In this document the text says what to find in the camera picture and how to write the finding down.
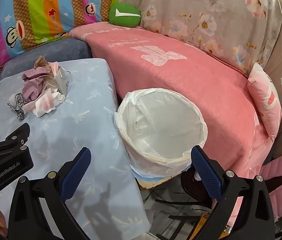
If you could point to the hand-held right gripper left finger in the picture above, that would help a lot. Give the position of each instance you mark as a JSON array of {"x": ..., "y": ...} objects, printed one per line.
[{"x": 77, "y": 172}]

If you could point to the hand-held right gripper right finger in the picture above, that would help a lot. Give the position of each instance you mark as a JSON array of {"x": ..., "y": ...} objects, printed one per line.
[{"x": 205, "y": 175}]

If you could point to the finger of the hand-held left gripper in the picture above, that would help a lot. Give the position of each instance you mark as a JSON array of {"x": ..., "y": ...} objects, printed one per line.
[{"x": 18, "y": 136}]

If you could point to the purple cloth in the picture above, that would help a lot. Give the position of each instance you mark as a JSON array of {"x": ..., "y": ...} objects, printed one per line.
[{"x": 34, "y": 85}]

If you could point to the grey face mask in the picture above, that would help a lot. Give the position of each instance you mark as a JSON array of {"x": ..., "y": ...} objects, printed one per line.
[{"x": 61, "y": 83}]

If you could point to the trash bin with white liner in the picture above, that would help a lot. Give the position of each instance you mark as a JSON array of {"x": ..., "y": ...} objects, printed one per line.
[{"x": 161, "y": 120}]

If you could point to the dark stool seat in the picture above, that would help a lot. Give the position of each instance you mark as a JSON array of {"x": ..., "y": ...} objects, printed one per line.
[{"x": 188, "y": 187}]

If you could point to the leopard print scrunchie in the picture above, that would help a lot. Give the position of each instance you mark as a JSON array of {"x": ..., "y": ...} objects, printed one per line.
[{"x": 16, "y": 108}]

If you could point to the black metal stand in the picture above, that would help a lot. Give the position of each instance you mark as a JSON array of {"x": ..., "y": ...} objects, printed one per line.
[{"x": 180, "y": 201}]

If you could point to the light blue patterned tablecloth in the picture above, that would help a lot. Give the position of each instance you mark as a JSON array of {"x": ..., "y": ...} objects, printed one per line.
[{"x": 81, "y": 120}]

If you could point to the worn wooden board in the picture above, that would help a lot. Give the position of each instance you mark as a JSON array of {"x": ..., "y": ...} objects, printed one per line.
[{"x": 153, "y": 183}]

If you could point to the brown mesh cloth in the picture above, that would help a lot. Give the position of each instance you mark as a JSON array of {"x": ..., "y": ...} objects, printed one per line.
[{"x": 39, "y": 62}]

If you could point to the pink printed pillow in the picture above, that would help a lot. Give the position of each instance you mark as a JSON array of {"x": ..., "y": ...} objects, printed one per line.
[{"x": 265, "y": 100}]

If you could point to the pink blanket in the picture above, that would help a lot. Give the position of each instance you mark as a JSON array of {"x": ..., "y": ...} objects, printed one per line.
[{"x": 180, "y": 80}]

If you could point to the striped cartoon printed blanket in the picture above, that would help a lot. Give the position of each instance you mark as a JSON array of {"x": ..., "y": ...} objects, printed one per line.
[{"x": 31, "y": 10}]

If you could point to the green round cushion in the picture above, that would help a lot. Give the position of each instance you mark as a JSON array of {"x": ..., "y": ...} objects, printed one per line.
[{"x": 124, "y": 15}]

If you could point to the grey floral blanket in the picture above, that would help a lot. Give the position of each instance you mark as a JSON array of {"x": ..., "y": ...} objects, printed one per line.
[{"x": 193, "y": 10}]

